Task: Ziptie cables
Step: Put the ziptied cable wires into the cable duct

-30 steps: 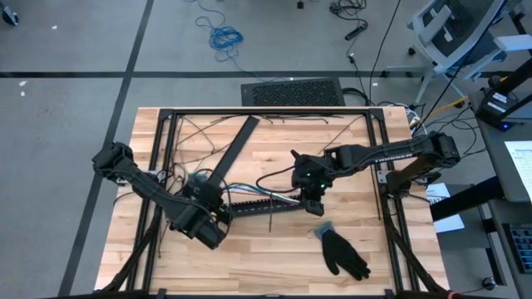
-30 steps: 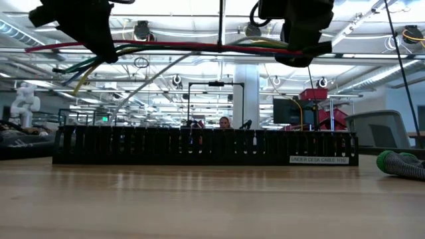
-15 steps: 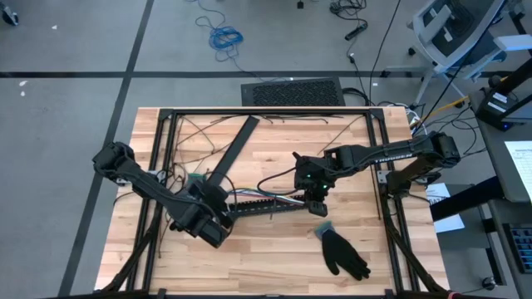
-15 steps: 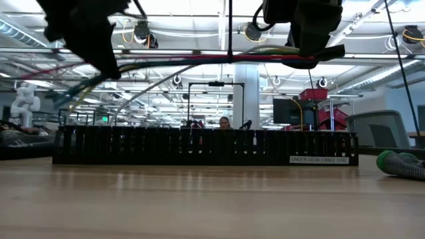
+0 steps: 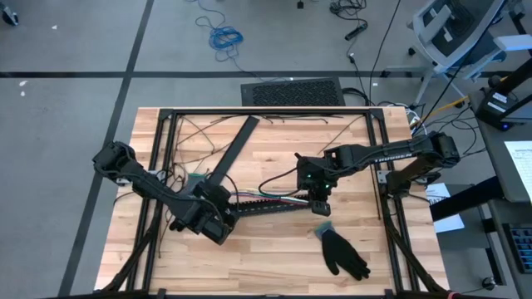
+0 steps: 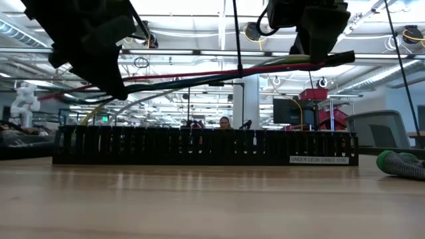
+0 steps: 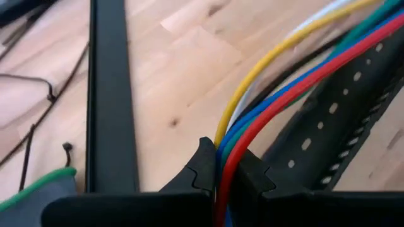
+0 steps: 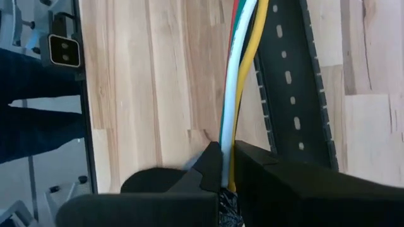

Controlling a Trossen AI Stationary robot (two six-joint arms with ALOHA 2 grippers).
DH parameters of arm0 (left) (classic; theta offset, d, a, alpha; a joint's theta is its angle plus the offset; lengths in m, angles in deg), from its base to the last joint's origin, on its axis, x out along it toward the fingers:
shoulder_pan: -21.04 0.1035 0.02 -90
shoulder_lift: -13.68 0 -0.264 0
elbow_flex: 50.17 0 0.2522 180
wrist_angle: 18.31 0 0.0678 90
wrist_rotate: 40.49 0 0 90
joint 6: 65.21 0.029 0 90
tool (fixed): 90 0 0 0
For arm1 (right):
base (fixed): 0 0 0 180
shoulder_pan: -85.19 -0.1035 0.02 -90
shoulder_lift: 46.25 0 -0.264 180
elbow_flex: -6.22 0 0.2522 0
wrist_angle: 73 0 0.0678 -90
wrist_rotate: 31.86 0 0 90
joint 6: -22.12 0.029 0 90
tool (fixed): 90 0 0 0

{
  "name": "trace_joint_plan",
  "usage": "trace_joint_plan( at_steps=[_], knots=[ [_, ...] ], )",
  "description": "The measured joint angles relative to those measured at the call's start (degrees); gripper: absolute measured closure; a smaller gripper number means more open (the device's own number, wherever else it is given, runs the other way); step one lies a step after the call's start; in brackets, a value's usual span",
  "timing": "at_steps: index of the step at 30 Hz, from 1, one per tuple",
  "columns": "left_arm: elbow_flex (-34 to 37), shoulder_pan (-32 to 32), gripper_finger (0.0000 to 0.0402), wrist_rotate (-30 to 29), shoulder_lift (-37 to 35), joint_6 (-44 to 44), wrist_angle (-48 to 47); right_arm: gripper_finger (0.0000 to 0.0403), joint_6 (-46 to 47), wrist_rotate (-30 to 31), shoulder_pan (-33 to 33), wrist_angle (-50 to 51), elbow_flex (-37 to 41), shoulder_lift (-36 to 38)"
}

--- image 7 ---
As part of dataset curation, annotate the short black zip tie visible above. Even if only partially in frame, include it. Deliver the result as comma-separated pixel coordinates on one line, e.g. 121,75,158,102
18,124,36,192
62,143,74,168

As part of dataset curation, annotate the work glove with blue label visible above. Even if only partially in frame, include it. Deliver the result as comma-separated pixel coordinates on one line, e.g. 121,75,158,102
0,166,78,227

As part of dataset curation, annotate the looped black zip tie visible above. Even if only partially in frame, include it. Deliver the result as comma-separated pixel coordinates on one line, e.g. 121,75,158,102
0,74,57,103

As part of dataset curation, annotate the black duct cover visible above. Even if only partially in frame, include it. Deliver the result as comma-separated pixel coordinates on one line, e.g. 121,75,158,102
85,0,140,194

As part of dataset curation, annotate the long black zip tie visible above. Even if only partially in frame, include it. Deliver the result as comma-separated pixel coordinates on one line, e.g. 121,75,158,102
0,44,90,166
0,6,48,61

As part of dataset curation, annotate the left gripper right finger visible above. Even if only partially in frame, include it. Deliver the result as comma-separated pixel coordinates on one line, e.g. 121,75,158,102
227,148,404,227

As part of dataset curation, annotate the black slotted cable duct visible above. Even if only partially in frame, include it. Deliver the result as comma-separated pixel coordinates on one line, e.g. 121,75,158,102
261,25,404,192

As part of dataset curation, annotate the yellow cable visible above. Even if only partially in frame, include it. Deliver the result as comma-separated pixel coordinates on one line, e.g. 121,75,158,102
213,0,384,149

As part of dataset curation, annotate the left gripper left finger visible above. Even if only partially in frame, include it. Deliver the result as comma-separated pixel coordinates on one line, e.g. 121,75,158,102
40,136,217,227

